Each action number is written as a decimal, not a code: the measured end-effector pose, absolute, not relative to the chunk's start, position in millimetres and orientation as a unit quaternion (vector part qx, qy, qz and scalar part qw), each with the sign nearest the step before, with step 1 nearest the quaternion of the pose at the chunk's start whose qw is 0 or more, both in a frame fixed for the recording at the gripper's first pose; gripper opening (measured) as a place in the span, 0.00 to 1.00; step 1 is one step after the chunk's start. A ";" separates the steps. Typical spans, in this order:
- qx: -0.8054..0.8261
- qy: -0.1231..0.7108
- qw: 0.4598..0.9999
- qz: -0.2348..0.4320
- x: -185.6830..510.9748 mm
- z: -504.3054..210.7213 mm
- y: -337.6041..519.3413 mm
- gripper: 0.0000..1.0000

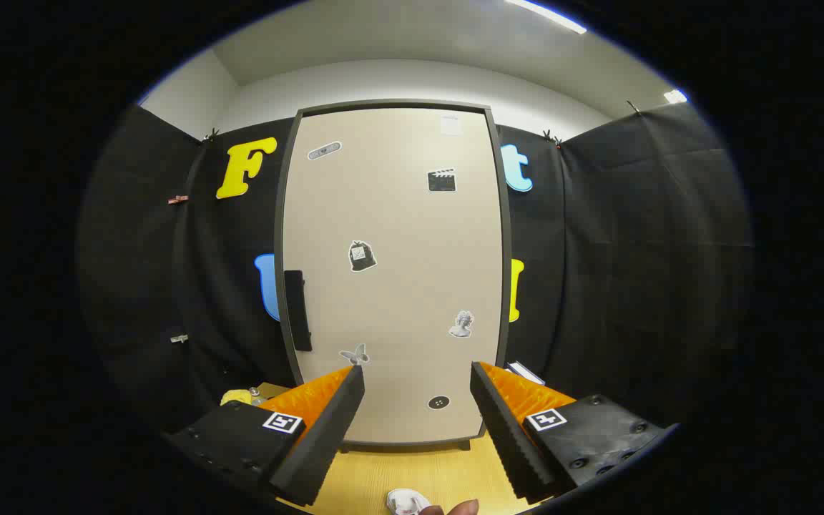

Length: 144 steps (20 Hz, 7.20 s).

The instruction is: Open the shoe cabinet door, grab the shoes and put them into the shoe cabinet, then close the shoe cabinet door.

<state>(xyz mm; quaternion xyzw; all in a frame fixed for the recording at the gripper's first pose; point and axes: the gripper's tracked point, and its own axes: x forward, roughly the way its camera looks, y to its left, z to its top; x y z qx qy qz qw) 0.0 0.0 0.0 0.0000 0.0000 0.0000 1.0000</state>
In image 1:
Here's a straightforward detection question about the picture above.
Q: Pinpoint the long ceiling light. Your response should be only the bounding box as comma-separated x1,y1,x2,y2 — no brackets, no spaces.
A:
505,0,588,34

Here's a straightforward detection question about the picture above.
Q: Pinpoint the grey shoe cabinet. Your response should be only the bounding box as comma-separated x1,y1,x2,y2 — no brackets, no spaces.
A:
274,99,515,453

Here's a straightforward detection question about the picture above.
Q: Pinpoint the lilac spine book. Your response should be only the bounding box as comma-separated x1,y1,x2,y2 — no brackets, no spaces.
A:
506,361,546,386

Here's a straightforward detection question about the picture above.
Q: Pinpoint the beige shoe cabinet door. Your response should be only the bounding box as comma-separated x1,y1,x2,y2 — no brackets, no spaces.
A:
282,107,507,444

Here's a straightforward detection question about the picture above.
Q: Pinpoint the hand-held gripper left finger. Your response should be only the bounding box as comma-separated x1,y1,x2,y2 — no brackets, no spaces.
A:
165,365,366,509

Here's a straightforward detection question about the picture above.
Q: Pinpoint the black door handle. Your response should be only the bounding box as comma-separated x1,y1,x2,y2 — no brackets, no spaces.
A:
283,270,313,353

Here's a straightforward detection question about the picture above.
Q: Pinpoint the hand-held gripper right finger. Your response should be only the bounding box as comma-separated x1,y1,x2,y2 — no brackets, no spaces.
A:
471,361,670,503

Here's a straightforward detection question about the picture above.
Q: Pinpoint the black backdrop cloth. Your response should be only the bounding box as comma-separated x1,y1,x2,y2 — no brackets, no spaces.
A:
76,100,752,438

